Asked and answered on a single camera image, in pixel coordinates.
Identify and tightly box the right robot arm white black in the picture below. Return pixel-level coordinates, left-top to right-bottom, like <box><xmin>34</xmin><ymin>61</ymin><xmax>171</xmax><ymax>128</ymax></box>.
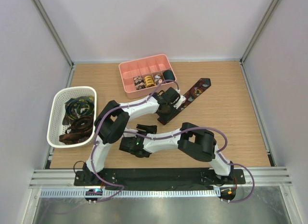
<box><xmin>119</xmin><ymin>122</ymin><xmax>234</xmax><ymax>186</ymax></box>

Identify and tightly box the white perforated plastic basket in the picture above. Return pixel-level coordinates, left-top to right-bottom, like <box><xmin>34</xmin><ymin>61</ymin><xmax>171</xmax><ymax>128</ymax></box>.
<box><xmin>47</xmin><ymin>86</ymin><xmax>97</xmax><ymax>148</ymax></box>

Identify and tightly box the left aluminium frame post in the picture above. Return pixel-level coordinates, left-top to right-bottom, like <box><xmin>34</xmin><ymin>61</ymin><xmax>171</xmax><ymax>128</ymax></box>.
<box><xmin>32</xmin><ymin>0</ymin><xmax>74</xmax><ymax>68</ymax></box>

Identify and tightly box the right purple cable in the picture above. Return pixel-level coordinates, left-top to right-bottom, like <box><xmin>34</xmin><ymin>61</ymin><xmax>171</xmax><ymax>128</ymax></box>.
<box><xmin>122</xmin><ymin>126</ymin><xmax>255</xmax><ymax>204</ymax></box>

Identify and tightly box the rolled white floral tie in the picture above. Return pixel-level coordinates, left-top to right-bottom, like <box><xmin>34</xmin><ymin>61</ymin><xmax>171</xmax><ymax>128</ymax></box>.
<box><xmin>154</xmin><ymin>74</ymin><xmax>165</xmax><ymax>85</ymax></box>

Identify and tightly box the pink divided organizer tray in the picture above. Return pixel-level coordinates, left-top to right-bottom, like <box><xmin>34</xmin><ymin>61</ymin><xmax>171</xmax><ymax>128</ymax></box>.
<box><xmin>118</xmin><ymin>54</ymin><xmax>177</xmax><ymax>99</ymax></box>

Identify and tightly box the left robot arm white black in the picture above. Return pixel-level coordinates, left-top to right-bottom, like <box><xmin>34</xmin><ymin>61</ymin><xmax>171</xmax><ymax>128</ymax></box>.
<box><xmin>74</xmin><ymin>87</ymin><xmax>186</xmax><ymax>186</ymax></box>

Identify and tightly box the rolled yellow tie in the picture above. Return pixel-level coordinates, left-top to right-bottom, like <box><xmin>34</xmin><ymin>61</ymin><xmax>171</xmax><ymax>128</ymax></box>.
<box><xmin>143</xmin><ymin>75</ymin><xmax>156</xmax><ymax>88</ymax></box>

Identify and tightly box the perforated metal cable rail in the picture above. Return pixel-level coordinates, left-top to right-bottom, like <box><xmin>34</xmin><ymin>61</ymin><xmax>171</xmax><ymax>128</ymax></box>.
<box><xmin>40</xmin><ymin>188</ymin><xmax>220</xmax><ymax>198</ymax></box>

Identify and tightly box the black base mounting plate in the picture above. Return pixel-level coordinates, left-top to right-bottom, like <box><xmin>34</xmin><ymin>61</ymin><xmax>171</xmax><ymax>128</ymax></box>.
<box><xmin>74</xmin><ymin>167</ymin><xmax>246</xmax><ymax>189</ymax></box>

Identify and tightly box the purple cable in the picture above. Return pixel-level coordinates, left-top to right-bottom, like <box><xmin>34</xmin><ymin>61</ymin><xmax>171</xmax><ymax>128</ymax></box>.
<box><xmin>122</xmin><ymin>126</ymin><xmax>255</xmax><ymax>204</ymax></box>
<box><xmin>90</xmin><ymin>79</ymin><xmax>181</xmax><ymax>203</ymax></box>

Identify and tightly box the aluminium frame post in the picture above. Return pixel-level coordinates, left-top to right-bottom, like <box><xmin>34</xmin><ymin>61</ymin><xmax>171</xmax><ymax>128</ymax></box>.
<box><xmin>240</xmin><ymin>0</ymin><xmax>282</xmax><ymax>65</ymax></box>
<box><xmin>32</xmin><ymin>0</ymin><xmax>74</xmax><ymax>68</ymax></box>

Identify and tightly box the rolled dark teal tie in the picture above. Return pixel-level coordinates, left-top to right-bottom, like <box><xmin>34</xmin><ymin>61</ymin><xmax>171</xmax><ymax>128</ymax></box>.
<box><xmin>163</xmin><ymin>69</ymin><xmax>175</xmax><ymax>81</ymax></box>

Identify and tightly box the right aluminium frame post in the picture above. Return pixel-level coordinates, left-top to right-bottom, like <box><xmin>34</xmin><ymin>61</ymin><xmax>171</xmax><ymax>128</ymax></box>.
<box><xmin>240</xmin><ymin>0</ymin><xmax>282</xmax><ymax>65</ymax></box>

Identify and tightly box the dark red patterned tie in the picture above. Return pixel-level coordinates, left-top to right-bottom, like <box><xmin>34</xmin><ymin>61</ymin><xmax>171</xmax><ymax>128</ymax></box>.
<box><xmin>178</xmin><ymin>78</ymin><xmax>211</xmax><ymax>112</ymax></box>

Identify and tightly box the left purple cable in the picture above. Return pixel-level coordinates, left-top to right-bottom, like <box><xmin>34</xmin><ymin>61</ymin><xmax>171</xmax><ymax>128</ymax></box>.
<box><xmin>90</xmin><ymin>79</ymin><xmax>181</xmax><ymax>203</ymax></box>

